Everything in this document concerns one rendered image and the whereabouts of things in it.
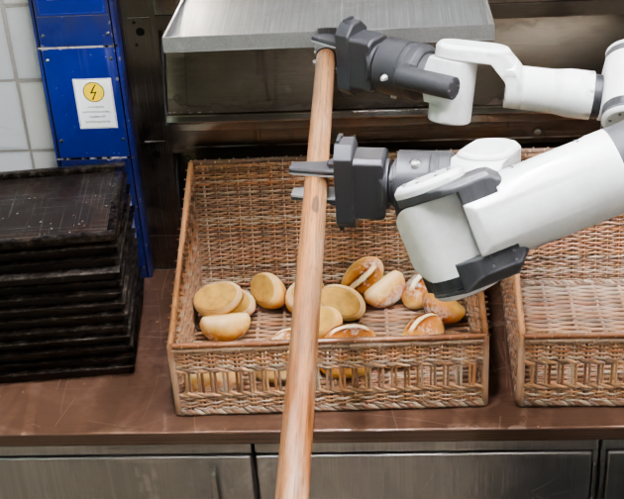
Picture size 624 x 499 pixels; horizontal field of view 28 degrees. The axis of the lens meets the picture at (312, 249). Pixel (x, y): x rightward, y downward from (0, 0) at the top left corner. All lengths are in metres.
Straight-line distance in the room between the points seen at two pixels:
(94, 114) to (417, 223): 1.27
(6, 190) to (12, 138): 0.19
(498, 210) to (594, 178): 0.10
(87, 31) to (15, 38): 0.15
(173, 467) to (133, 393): 0.16
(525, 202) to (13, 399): 1.31
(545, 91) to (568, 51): 0.58
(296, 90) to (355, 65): 0.48
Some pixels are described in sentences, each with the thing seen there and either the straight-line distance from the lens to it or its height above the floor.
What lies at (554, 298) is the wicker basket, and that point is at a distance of 2.49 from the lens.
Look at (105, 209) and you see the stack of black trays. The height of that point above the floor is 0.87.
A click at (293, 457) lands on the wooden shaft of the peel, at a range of 1.13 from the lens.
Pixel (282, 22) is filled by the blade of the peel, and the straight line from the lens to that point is 2.20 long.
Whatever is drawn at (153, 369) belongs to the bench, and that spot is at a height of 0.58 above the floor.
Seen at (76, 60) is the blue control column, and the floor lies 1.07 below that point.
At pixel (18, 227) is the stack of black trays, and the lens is 2.28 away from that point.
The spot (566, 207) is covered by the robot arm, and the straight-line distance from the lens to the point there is 1.27.
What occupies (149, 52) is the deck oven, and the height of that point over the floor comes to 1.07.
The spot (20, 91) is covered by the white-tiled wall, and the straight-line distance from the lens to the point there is 2.53.
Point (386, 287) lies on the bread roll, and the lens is 2.42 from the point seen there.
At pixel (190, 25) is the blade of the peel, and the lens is 2.22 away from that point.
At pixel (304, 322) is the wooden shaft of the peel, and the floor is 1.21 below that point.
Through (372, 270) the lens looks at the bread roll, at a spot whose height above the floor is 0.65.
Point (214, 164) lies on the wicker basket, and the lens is 2.47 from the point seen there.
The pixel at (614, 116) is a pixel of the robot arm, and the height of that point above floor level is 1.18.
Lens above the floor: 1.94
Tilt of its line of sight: 30 degrees down
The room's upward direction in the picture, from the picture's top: 4 degrees counter-clockwise
